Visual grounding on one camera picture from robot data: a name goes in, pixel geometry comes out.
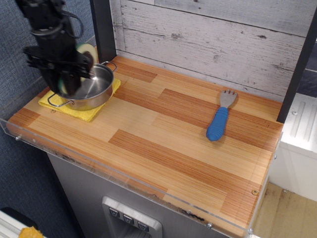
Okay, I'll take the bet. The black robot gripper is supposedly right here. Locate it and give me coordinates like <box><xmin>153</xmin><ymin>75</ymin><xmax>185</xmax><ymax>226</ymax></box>
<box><xmin>16</xmin><ymin>0</ymin><xmax>87</xmax><ymax>96</ymax></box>

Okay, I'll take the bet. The toy avocado half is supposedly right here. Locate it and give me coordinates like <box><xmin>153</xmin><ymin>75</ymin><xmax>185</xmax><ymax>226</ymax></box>
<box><xmin>59</xmin><ymin>43</ymin><xmax>98</xmax><ymax>97</ymax></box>

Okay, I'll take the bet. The stainless steel pot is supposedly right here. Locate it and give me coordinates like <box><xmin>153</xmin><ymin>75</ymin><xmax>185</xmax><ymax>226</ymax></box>
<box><xmin>48</xmin><ymin>61</ymin><xmax>117</xmax><ymax>111</ymax></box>

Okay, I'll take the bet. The yellow cloth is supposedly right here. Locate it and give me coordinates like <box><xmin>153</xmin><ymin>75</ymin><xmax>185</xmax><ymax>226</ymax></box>
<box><xmin>38</xmin><ymin>90</ymin><xmax>106</xmax><ymax>122</ymax></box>

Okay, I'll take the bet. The grey cabinet with dispenser panel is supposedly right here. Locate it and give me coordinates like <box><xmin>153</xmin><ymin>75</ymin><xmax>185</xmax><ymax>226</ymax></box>
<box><xmin>48</xmin><ymin>154</ymin><xmax>225</xmax><ymax>238</ymax></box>

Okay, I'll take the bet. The yellow object bottom left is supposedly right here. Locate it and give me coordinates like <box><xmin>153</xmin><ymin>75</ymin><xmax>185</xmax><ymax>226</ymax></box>
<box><xmin>18</xmin><ymin>227</ymin><xmax>44</xmax><ymax>238</ymax></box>

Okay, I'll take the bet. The clear acrylic table guard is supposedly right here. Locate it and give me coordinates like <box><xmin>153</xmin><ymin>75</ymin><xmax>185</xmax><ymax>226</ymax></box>
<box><xmin>4</xmin><ymin>57</ymin><xmax>282</xmax><ymax>238</ymax></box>

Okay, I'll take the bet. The white appliance at right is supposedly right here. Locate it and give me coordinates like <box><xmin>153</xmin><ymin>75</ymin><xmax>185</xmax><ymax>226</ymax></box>
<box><xmin>268</xmin><ymin>93</ymin><xmax>317</xmax><ymax>201</ymax></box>

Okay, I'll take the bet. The black vertical post left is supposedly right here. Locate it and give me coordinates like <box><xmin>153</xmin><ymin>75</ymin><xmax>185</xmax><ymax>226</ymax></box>
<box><xmin>90</xmin><ymin>0</ymin><xmax>117</xmax><ymax>62</ymax></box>

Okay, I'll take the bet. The black vertical post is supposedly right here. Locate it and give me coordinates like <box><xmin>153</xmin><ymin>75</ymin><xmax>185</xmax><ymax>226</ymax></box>
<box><xmin>90</xmin><ymin>0</ymin><xmax>117</xmax><ymax>62</ymax></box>
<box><xmin>276</xmin><ymin>10</ymin><xmax>317</xmax><ymax>123</ymax></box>

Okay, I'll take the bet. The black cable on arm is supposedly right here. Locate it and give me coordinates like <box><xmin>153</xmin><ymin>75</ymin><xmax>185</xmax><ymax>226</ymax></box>
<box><xmin>60</xmin><ymin>9</ymin><xmax>85</xmax><ymax>39</ymax></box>

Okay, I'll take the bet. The blue handled metal fork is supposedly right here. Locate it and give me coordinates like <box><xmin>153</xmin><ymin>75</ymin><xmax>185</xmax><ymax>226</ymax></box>
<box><xmin>206</xmin><ymin>89</ymin><xmax>237</xmax><ymax>141</ymax></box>

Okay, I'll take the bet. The black vertical post right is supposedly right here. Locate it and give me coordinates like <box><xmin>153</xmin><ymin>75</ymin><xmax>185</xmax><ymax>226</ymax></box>
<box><xmin>276</xmin><ymin>10</ymin><xmax>317</xmax><ymax>123</ymax></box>

